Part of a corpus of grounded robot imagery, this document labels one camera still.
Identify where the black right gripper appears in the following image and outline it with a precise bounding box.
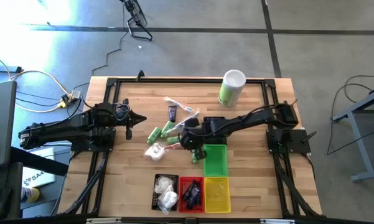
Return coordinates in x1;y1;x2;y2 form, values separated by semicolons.
179;117;208;161

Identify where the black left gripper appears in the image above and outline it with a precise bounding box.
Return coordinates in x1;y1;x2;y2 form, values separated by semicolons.
113;98;147;141

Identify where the red toothbrush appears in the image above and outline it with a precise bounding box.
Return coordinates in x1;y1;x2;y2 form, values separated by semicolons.
163;142;183;151

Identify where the dark blue shave cream tube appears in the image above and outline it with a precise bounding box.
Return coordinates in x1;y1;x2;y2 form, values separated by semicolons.
168;105;178;123
189;179;202;206
182;183;194;202

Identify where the clear bag of cotton balls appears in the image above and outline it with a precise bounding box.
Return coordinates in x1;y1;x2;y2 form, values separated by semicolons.
143;142;167;162
157;189;179;216
154;175;175;194

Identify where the grey item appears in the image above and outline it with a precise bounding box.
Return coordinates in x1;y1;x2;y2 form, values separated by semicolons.
185;195;199;210

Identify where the green slotted plastic basket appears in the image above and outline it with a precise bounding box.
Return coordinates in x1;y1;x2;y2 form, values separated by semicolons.
202;143;229;177

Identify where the black slotted plastic basket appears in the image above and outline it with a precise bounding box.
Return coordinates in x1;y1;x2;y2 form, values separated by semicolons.
202;116;227;146
151;173;180;212

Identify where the yellow slotted plastic basket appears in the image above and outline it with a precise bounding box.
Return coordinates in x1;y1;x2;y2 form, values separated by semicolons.
203;176;231;214

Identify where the red slotted plastic basket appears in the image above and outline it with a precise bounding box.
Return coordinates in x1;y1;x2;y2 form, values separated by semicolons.
178;176;205;214

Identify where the green white wipes canister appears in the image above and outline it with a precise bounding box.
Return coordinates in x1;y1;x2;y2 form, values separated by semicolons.
218;69;247;108

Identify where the black floor fan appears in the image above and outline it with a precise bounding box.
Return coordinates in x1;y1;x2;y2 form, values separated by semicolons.
120;0;154;42

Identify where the black desk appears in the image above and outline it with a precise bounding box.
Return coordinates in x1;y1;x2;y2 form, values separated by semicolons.
0;146;70;220

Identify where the white printed box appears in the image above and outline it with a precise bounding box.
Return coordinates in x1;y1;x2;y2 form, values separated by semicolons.
21;147;57;189

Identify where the yellow blue white object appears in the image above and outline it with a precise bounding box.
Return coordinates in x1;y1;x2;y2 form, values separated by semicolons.
20;185;41;203

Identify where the grey monitor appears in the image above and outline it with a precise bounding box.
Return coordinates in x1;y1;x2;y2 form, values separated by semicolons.
0;80;18;170

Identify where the black floor bar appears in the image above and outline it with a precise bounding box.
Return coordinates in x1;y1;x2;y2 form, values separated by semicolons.
0;64;23;74

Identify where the black computer mouse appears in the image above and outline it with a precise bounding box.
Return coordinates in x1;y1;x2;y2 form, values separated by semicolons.
0;186;12;219

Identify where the grey metal table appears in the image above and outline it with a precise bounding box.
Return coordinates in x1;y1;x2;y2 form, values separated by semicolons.
330;86;374;183

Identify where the black fan power cable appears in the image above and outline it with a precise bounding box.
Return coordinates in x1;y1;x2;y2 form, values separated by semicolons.
72;29;128;91

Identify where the white floor cable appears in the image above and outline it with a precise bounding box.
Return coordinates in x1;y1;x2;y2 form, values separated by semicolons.
0;50;73;113

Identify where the silver aluminium bracket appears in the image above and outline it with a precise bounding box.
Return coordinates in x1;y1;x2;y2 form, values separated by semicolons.
259;218;297;224
85;217;123;224

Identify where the black floor cable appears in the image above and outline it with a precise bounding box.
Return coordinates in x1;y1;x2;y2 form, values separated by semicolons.
325;73;374;156

